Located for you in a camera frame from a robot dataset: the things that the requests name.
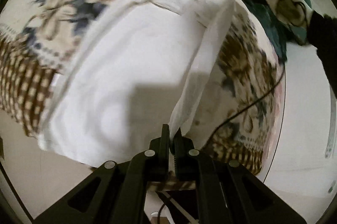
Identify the white garment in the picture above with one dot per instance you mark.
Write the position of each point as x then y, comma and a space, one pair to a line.
131, 63

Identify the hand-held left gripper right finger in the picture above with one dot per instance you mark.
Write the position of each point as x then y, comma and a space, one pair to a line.
178, 143

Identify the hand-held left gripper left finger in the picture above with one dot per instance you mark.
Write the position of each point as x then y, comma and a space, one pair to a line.
165, 139

